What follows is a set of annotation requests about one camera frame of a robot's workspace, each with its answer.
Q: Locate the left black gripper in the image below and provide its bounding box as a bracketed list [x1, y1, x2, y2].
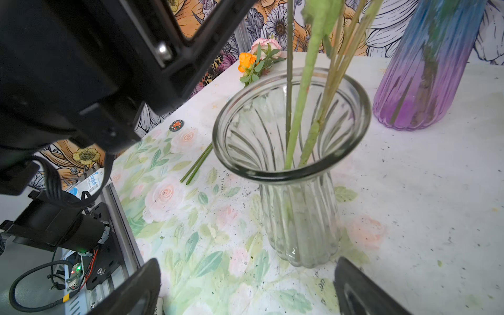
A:
[1, 1, 253, 156]

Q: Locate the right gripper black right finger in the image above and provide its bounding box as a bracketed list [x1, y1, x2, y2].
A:
[333, 257, 411, 315]

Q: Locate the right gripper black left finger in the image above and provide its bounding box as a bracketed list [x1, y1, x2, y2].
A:
[88, 259, 161, 315]

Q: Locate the clear glass vase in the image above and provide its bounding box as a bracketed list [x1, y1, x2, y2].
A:
[213, 68, 371, 268]

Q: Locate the pink peony orange bunch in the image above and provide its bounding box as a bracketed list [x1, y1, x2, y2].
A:
[238, 38, 286, 86]

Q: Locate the purple blue glass vase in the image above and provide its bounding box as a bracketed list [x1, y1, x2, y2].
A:
[373, 1, 486, 131]

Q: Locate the single white bud stem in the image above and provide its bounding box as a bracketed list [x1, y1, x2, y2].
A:
[286, 0, 294, 146]

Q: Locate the white small flower stem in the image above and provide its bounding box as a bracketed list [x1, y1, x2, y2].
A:
[285, 1, 343, 170]

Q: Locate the orange yellow ranunculus bunch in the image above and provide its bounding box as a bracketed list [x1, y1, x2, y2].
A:
[299, 1, 383, 167]

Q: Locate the green circuit board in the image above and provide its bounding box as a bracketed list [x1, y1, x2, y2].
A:
[62, 262, 84, 303]

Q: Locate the small round orange sticker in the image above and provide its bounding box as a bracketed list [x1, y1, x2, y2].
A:
[169, 119, 185, 133]

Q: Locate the white blue surgical packet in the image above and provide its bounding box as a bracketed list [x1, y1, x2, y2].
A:
[67, 169, 104, 200]

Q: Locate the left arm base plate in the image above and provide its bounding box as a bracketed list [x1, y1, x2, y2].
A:
[85, 202, 124, 291]

